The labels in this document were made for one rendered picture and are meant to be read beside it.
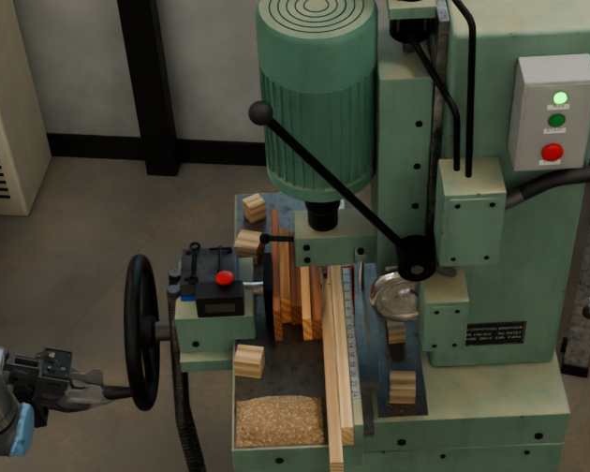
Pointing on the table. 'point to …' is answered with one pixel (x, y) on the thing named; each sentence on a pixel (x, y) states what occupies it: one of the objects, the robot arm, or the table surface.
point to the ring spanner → (194, 263)
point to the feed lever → (407, 258)
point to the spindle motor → (319, 92)
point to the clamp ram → (264, 287)
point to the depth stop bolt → (361, 265)
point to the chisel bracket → (332, 240)
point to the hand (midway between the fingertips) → (110, 397)
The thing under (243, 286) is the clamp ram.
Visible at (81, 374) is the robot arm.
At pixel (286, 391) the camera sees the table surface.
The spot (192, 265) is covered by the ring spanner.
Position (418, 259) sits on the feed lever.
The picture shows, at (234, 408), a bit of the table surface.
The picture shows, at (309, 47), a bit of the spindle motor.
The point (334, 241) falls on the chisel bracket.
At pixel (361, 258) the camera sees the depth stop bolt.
